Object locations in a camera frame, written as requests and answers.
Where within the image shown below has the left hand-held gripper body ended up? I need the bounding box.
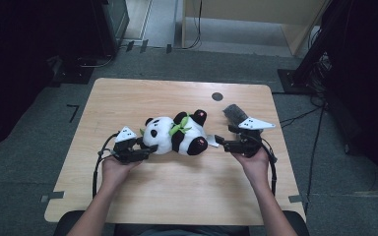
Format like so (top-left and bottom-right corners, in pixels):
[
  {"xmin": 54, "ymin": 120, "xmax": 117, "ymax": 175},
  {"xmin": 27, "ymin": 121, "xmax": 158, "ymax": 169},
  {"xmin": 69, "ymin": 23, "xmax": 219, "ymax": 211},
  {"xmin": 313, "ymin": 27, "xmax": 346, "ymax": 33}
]
[{"xmin": 112, "ymin": 125, "xmax": 139, "ymax": 165}]

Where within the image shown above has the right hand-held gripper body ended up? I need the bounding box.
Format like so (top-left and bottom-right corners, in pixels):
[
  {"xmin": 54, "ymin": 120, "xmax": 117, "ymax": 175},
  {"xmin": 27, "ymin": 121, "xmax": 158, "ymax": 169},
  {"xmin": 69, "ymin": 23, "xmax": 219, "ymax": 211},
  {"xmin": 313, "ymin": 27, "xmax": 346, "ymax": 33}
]
[{"xmin": 237, "ymin": 116, "xmax": 277, "ymax": 158}]

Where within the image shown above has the grey fuzzy sock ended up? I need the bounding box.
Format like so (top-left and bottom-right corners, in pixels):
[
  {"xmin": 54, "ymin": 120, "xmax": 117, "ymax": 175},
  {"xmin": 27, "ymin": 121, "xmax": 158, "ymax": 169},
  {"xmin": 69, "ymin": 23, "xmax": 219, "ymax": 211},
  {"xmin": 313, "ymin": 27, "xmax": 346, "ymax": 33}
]
[{"xmin": 222, "ymin": 103, "xmax": 251, "ymax": 127}]

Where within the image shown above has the panda plush toy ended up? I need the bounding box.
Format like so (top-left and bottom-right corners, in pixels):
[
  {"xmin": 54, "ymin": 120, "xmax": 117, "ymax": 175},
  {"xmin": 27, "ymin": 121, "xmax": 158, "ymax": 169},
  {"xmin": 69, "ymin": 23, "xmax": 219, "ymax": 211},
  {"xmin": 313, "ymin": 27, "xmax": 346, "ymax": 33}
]
[{"xmin": 140, "ymin": 108, "xmax": 221, "ymax": 156}]

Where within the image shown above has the person's right hand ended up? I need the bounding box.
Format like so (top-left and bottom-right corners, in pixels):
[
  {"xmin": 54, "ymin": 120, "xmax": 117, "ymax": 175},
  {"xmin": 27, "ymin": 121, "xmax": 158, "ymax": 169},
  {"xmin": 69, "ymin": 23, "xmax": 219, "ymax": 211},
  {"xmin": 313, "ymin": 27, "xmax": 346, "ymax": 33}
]
[{"xmin": 231, "ymin": 147, "xmax": 271, "ymax": 189}]

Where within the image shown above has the person's left hand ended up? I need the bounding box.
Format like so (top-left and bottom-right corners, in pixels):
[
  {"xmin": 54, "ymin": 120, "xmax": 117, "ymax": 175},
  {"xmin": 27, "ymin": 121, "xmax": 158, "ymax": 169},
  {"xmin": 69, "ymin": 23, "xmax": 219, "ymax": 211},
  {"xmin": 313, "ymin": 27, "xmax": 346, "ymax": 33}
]
[{"xmin": 100, "ymin": 155, "xmax": 142, "ymax": 192}]

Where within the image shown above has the black tape corner mark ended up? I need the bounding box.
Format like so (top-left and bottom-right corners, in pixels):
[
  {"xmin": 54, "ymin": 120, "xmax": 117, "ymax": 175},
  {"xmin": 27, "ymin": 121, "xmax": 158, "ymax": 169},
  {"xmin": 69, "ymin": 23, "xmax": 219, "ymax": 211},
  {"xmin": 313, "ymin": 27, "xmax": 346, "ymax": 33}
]
[{"xmin": 66, "ymin": 103, "xmax": 81, "ymax": 124}]

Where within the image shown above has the grey tape strip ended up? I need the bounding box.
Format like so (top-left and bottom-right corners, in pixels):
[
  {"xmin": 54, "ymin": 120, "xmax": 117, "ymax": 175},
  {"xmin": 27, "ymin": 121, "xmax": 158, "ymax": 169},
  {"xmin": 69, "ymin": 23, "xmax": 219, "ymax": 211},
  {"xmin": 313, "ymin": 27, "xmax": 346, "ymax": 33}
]
[
  {"xmin": 39, "ymin": 191, "xmax": 66, "ymax": 204},
  {"xmin": 287, "ymin": 194, "xmax": 309, "ymax": 204}
]

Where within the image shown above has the person's dark clothing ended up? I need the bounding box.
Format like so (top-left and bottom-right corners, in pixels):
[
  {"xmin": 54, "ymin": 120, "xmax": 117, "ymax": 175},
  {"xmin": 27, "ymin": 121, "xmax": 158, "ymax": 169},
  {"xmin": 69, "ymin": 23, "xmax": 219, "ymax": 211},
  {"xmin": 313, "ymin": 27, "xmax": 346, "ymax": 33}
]
[{"xmin": 112, "ymin": 224, "xmax": 252, "ymax": 236}]

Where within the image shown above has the black chair armrest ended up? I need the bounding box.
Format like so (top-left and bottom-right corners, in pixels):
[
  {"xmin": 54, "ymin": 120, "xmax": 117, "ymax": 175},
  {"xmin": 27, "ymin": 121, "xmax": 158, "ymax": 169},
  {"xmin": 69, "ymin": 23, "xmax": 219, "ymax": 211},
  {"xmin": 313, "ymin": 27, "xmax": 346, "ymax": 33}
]
[
  {"xmin": 283, "ymin": 210, "xmax": 311, "ymax": 236},
  {"xmin": 52, "ymin": 209, "xmax": 84, "ymax": 236}
]

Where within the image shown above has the black metal stand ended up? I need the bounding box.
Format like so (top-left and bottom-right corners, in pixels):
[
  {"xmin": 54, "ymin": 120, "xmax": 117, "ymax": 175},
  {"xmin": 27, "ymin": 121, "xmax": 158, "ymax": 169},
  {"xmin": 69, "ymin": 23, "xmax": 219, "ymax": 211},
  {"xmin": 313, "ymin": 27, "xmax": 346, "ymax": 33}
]
[{"xmin": 277, "ymin": 0, "xmax": 355, "ymax": 96}]

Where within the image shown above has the light wooden desk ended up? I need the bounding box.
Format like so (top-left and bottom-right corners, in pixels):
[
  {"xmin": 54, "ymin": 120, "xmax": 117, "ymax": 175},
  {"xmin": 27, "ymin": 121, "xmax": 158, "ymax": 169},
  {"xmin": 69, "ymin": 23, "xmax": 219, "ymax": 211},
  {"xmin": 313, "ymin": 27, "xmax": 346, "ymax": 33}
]
[{"xmin": 180, "ymin": 0, "xmax": 329, "ymax": 57}]

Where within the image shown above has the dark equipment cabinet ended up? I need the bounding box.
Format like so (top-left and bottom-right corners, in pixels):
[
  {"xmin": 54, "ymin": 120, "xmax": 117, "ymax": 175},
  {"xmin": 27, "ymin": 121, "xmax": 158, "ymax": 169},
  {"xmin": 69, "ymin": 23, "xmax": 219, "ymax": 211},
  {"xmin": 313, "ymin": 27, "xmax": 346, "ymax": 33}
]
[{"xmin": 90, "ymin": 0, "xmax": 131, "ymax": 57}]

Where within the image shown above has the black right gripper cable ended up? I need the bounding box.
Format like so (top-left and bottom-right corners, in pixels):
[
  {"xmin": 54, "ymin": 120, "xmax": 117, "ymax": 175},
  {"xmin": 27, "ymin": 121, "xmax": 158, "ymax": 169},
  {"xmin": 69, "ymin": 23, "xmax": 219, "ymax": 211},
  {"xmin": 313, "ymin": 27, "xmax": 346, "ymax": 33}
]
[{"xmin": 259, "ymin": 137, "xmax": 279, "ymax": 198}]

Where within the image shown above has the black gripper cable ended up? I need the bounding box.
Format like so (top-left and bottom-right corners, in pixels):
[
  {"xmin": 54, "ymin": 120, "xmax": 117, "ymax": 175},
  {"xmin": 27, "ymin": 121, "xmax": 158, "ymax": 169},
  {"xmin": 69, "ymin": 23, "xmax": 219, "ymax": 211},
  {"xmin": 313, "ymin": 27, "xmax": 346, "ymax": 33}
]
[
  {"xmin": 259, "ymin": 137, "xmax": 279, "ymax": 198},
  {"xmin": 91, "ymin": 131, "xmax": 121, "ymax": 200}
]

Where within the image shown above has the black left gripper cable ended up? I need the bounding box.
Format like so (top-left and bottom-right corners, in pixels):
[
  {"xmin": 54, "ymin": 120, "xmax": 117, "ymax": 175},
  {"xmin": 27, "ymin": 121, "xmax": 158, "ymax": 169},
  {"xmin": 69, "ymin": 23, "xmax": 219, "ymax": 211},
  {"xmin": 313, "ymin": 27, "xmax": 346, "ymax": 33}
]
[{"xmin": 91, "ymin": 131, "xmax": 121, "ymax": 200}]

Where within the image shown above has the short black floor cable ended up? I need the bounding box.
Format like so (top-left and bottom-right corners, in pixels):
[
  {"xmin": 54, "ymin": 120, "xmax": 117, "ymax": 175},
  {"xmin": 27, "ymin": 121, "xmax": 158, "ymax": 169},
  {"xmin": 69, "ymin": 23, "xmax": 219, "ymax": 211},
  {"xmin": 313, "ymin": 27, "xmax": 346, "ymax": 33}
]
[{"xmin": 280, "ymin": 106, "xmax": 323, "ymax": 128}]

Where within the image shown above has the long black floor cable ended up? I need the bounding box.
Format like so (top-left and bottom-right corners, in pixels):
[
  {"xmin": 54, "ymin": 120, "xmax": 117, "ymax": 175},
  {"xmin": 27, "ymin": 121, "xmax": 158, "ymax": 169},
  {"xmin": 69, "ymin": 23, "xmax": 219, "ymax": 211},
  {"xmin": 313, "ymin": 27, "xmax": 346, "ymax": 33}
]
[{"xmin": 303, "ymin": 104, "xmax": 326, "ymax": 214}]

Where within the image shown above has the looped black floor cable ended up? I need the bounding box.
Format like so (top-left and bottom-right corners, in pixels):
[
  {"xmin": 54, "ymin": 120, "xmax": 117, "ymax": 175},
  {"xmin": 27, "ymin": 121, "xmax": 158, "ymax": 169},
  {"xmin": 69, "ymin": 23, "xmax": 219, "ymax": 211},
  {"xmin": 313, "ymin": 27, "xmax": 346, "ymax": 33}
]
[{"xmin": 78, "ymin": 53, "xmax": 115, "ymax": 69}]

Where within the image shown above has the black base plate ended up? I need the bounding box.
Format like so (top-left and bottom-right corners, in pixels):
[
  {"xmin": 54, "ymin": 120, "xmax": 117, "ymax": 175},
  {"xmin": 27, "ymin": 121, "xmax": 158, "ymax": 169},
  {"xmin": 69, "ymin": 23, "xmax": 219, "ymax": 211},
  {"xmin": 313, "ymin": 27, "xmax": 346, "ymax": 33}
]
[{"xmin": 50, "ymin": 55, "xmax": 95, "ymax": 86}]

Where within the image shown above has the black hanging cable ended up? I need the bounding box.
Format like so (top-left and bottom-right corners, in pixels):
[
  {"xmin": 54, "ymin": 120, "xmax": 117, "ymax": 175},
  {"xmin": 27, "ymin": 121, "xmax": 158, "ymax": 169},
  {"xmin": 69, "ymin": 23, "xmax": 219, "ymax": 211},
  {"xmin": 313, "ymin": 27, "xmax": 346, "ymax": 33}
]
[{"xmin": 181, "ymin": 0, "xmax": 203, "ymax": 51}]

